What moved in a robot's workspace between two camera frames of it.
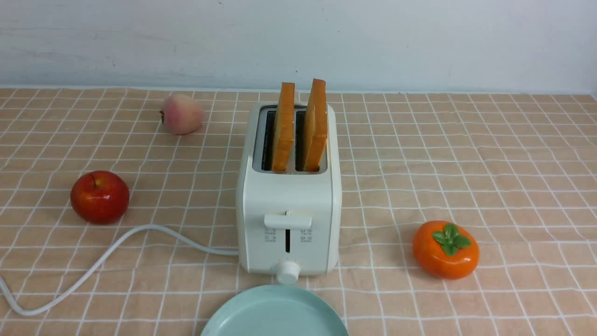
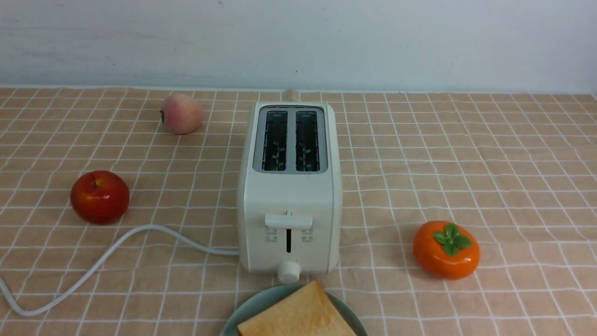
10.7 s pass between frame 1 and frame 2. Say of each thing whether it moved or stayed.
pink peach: stayed
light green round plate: moved
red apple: stayed
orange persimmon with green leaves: stayed
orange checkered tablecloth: stayed
